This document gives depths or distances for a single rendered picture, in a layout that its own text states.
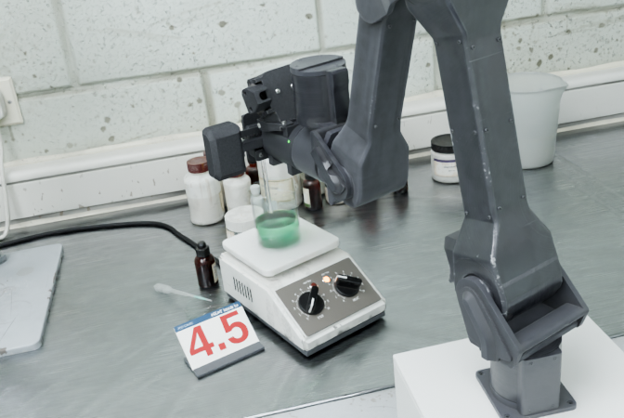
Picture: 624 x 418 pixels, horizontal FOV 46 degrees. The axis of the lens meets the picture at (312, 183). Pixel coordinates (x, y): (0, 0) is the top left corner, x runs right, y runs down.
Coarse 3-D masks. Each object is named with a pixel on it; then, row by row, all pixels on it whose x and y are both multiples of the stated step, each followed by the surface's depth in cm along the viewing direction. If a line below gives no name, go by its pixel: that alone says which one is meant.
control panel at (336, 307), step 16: (320, 272) 93; (336, 272) 94; (352, 272) 94; (288, 288) 90; (304, 288) 91; (320, 288) 91; (368, 288) 93; (288, 304) 89; (336, 304) 90; (352, 304) 91; (368, 304) 91; (304, 320) 88; (320, 320) 88; (336, 320) 89
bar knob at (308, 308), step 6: (312, 288) 89; (306, 294) 90; (312, 294) 88; (318, 294) 90; (300, 300) 89; (306, 300) 89; (312, 300) 88; (318, 300) 90; (300, 306) 89; (306, 306) 89; (312, 306) 87; (318, 306) 89; (306, 312) 88; (312, 312) 88; (318, 312) 89
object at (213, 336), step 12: (228, 312) 92; (240, 312) 92; (204, 324) 90; (216, 324) 91; (228, 324) 91; (240, 324) 92; (180, 336) 89; (192, 336) 89; (204, 336) 90; (216, 336) 90; (228, 336) 90; (240, 336) 91; (252, 336) 91; (192, 348) 88; (204, 348) 89; (216, 348) 89; (228, 348) 90; (192, 360) 88
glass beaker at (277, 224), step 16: (256, 192) 96; (272, 192) 97; (288, 192) 97; (256, 208) 93; (272, 208) 92; (288, 208) 92; (256, 224) 94; (272, 224) 93; (288, 224) 93; (256, 240) 96; (272, 240) 94; (288, 240) 94
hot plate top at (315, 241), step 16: (304, 224) 101; (240, 240) 98; (304, 240) 97; (320, 240) 96; (336, 240) 96; (240, 256) 94; (256, 256) 94; (272, 256) 93; (288, 256) 93; (304, 256) 93; (272, 272) 90
